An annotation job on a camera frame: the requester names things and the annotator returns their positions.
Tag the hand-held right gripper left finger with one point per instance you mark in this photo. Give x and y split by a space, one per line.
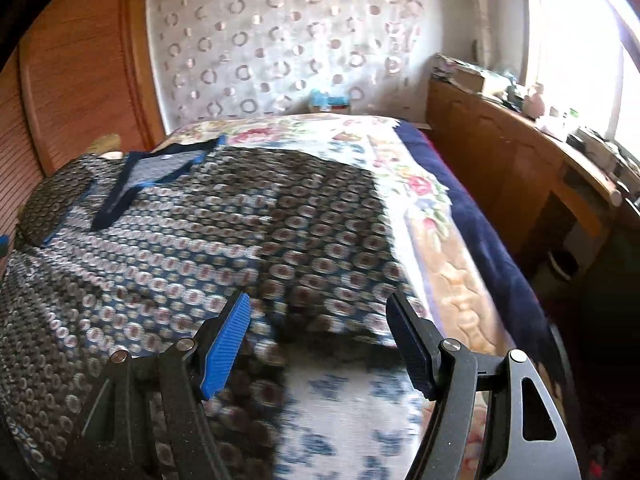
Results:
227 345

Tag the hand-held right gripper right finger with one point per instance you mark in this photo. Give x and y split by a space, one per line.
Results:
411 342

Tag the dark blue circle-print shirt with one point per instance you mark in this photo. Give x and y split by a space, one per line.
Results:
200 245

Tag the navy blue blanket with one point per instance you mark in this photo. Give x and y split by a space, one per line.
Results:
480 220

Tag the wooden side cabinet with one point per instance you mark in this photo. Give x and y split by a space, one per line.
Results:
480 135

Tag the bed with floral sheet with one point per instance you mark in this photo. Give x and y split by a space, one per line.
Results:
335 135

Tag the olive and white pillow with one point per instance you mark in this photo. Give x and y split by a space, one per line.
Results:
107 142

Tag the blue toy box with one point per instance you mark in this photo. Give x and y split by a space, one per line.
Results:
327 101

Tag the cardboard box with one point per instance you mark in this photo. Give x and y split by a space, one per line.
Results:
472 81

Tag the pink figurine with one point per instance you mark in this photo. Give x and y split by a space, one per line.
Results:
535 102

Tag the sheer circle-pattern curtain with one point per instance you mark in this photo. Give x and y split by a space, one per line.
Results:
300 35

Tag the wooden headboard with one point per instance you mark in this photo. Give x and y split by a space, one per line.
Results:
75 60

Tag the white lace window curtain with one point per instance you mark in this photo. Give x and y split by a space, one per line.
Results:
500 20

